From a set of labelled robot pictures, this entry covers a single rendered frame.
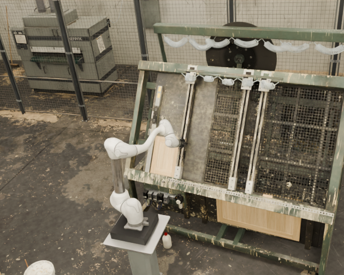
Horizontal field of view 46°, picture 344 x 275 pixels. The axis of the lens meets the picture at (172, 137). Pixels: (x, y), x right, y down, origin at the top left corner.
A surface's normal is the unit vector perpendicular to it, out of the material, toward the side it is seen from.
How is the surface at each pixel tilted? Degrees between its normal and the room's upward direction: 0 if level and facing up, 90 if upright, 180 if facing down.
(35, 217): 0
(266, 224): 90
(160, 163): 56
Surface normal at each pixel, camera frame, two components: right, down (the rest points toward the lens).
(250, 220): -0.43, 0.51
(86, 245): -0.10, -0.85
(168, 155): -0.41, -0.04
